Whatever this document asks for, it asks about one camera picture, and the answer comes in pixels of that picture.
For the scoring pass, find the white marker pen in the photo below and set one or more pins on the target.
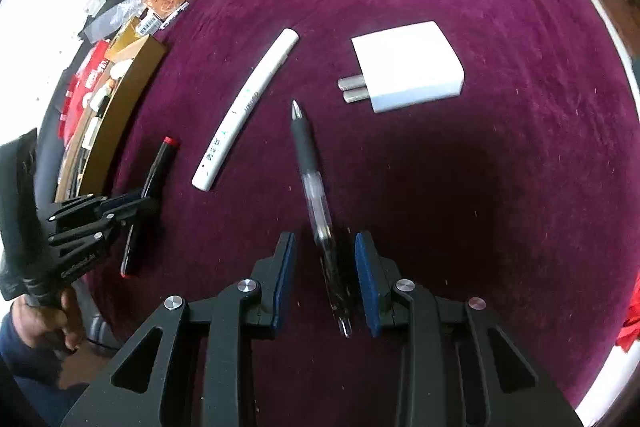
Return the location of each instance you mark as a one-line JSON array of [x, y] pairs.
[[255, 87]]

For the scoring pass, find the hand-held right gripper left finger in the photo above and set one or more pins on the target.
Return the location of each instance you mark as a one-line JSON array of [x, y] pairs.
[[284, 287]]

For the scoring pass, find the white wall charger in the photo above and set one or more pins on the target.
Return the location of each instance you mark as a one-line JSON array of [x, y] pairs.
[[410, 62]]

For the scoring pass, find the white oval case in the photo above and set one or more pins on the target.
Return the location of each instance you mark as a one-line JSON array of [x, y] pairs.
[[120, 70]]

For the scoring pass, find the yellow cardboard box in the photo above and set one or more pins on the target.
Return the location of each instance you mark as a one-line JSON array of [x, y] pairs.
[[125, 41]]

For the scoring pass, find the cardboard box tray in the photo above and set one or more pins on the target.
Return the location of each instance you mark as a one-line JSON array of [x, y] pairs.
[[125, 92]]

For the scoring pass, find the red cloth bag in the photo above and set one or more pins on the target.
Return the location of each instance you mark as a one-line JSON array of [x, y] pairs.
[[631, 312]]

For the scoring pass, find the person's left forearm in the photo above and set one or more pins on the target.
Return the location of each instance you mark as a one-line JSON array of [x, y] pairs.
[[25, 367]]

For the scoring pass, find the red white print bag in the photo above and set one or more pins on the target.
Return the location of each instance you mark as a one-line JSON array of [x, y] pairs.
[[92, 67]]

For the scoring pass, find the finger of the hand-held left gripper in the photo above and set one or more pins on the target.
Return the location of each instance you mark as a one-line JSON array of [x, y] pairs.
[[135, 212], [122, 201]]

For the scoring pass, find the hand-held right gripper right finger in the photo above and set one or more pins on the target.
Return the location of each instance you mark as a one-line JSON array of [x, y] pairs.
[[365, 287]]

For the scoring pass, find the person's left hand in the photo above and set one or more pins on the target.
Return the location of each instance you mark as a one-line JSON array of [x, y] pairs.
[[45, 322]]

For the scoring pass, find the black marker red cap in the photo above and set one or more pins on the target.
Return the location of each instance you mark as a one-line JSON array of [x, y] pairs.
[[160, 162]]

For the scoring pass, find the clear pen black grip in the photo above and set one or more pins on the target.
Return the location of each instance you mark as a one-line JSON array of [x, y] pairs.
[[306, 147]]

